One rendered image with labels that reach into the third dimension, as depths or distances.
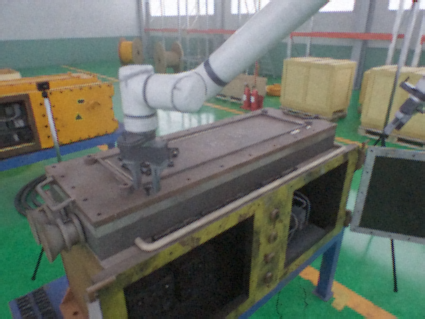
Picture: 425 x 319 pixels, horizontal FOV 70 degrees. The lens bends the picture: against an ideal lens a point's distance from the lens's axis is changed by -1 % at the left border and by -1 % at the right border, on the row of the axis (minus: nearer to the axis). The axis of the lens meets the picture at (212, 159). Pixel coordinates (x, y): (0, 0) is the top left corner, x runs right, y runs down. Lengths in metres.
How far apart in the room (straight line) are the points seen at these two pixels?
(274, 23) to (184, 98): 0.26
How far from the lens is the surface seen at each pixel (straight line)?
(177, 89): 0.71
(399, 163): 1.92
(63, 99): 3.52
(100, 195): 0.98
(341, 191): 1.87
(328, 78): 6.32
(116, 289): 0.93
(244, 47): 0.77
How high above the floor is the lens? 1.84
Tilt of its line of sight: 24 degrees down
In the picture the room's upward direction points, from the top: straight up
